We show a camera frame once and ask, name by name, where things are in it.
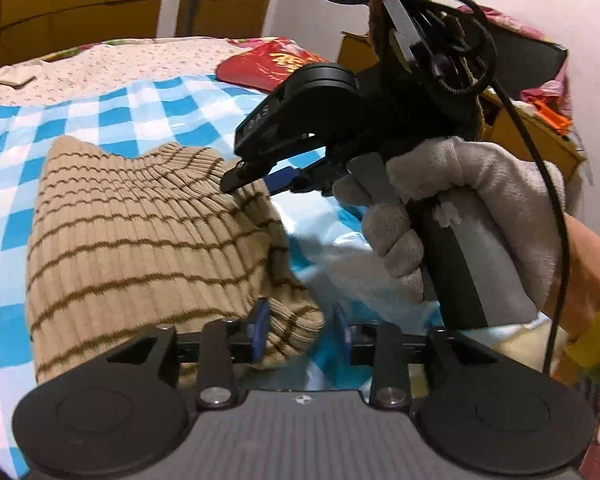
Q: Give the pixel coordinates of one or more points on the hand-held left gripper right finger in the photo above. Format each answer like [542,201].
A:
[342,331]

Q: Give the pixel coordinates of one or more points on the brown wooden wardrobe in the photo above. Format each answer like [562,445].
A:
[70,0]

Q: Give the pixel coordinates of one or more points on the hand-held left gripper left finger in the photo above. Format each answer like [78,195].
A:
[258,327]

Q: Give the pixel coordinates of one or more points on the person's right forearm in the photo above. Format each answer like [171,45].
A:
[585,270]

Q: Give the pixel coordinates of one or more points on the wooden cabinet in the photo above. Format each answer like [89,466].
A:
[510,125]

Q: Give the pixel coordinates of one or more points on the pink flowered cloth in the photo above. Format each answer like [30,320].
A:
[505,17]

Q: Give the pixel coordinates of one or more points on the orange object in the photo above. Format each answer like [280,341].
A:
[552,116]

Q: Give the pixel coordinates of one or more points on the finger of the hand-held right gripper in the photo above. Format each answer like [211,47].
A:
[282,181]
[237,177]

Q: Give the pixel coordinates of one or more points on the person's right hand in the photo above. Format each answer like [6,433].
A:
[510,185]

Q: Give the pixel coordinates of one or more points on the white floral bedsheet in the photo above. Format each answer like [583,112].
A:
[105,70]

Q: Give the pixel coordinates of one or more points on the blue white checked plastic sheet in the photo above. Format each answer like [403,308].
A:
[145,110]

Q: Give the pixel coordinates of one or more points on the cream cloth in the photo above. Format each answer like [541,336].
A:
[525,350]

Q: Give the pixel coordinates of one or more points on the dark board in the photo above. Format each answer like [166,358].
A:
[525,55]

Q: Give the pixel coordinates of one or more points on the beige brown-striped knit sweater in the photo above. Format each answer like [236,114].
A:
[130,240]

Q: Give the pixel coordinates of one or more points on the beige cloth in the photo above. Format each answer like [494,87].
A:
[10,81]

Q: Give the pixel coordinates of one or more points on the red plastic bag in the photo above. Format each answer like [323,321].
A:
[260,67]

